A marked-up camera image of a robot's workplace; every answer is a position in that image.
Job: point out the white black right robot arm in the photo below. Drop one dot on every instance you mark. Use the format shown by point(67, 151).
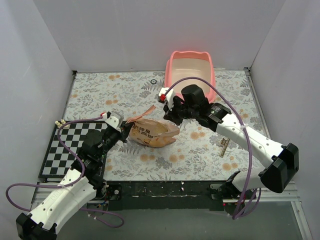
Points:
point(280, 162)

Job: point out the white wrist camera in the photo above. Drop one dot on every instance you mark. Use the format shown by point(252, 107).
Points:
point(166, 96)
point(113, 119)

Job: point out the cream chess pieces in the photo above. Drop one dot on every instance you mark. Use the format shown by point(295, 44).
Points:
point(59, 123)

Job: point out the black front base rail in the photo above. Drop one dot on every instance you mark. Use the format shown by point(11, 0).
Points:
point(161, 195)

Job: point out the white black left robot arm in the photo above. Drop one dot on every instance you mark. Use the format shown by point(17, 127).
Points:
point(80, 184)

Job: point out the small brown label strip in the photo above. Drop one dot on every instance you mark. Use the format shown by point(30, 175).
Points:
point(224, 143)

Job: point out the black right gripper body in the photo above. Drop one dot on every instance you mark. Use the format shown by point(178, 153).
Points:
point(173, 115)

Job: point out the floral patterned table mat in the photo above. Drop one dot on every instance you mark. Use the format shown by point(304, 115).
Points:
point(195, 155)

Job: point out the orange cat litter bag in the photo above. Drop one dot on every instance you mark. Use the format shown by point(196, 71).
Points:
point(150, 132)

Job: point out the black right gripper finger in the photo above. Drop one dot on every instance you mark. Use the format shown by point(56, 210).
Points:
point(170, 116)
point(177, 119)

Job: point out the pink cat litter box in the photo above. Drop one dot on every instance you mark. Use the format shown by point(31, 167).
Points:
point(183, 64)

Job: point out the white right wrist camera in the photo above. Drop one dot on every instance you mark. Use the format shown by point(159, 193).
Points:
point(166, 96)

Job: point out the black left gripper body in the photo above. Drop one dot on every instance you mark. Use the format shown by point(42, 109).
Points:
point(124, 129)

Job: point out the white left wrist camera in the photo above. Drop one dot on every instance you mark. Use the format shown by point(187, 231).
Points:
point(113, 119)

